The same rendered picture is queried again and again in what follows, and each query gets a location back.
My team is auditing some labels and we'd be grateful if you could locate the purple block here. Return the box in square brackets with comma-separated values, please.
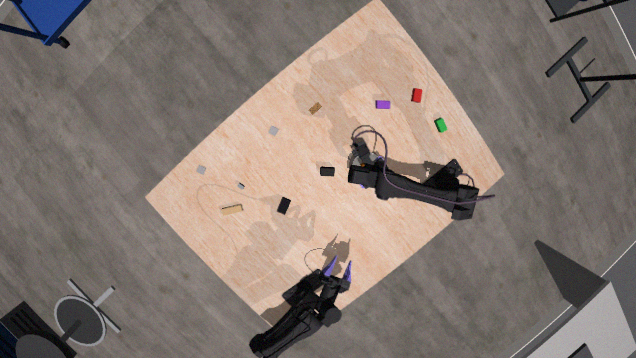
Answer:
[375, 100, 390, 109]

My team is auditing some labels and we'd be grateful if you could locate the green block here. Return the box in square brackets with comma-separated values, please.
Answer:
[435, 118, 447, 133]

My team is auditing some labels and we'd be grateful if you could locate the red block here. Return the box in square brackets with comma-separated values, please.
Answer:
[411, 88, 422, 103]

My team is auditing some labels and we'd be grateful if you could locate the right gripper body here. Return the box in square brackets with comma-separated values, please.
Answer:
[356, 144, 384, 171]

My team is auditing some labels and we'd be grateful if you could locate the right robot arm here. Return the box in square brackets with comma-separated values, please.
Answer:
[348, 159, 480, 221]

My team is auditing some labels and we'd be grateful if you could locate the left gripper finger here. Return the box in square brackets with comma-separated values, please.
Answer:
[342, 260, 352, 282]
[322, 255, 337, 276]

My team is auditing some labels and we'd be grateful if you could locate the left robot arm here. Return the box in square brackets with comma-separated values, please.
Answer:
[249, 269, 342, 358]

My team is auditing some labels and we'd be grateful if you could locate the white round saucer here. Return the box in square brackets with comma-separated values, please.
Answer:
[351, 152, 378, 166]

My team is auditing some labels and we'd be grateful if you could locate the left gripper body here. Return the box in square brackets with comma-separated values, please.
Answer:
[319, 272, 349, 302]

